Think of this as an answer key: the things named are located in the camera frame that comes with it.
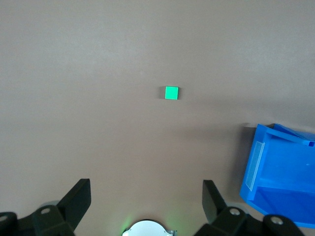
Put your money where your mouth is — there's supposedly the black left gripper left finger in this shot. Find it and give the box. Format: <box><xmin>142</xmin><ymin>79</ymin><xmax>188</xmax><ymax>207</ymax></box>
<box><xmin>0</xmin><ymin>178</ymin><xmax>92</xmax><ymax>236</ymax></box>

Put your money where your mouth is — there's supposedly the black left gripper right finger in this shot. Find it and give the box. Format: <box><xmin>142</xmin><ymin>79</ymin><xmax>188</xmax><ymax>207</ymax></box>
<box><xmin>194</xmin><ymin>180</ymin><xmax>306</xmax><ymax>236</ymax></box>

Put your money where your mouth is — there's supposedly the green cube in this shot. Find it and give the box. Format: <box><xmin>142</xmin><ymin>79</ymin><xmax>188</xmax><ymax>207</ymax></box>
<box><xmin>163</xmin><ymin>85</ymin><xmax>180</xmax><ymax>101</ymax></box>

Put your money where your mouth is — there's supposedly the blue plastic storage bin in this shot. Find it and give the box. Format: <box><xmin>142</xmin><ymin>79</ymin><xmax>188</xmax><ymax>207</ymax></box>
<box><xmin>239</xmin><ymin>123</ymin><xmax>315</xmax><ymax>228</ymax></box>

